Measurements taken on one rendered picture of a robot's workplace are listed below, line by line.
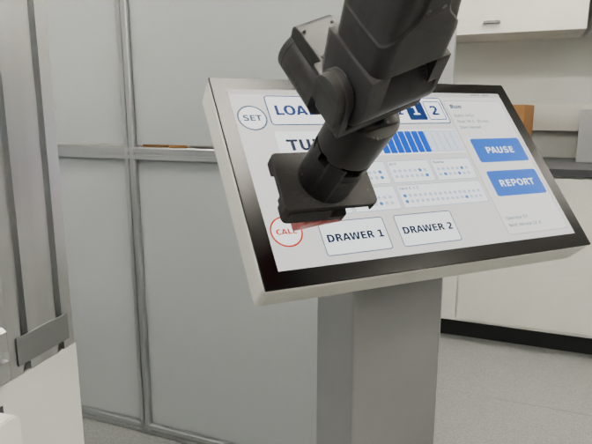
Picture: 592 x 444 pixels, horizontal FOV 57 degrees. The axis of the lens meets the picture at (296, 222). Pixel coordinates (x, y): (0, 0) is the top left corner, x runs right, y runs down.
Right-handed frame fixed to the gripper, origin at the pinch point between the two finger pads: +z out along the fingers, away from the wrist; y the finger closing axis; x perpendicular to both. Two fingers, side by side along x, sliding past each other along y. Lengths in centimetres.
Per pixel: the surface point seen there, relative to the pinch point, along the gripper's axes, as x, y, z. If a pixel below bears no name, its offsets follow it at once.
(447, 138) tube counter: -13.2, -29.9, 3.2
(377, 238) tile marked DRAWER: 1.9, -11.6, 2.8
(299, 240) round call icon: 1.1, -1.0, 2.7
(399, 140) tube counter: -13.0, -21.1, 3.1
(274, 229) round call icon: -0.6, 1.6, 2.7
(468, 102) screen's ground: -20.3, -37.5, 3.4
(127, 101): -95, 1, 92
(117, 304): -45, 7, 144
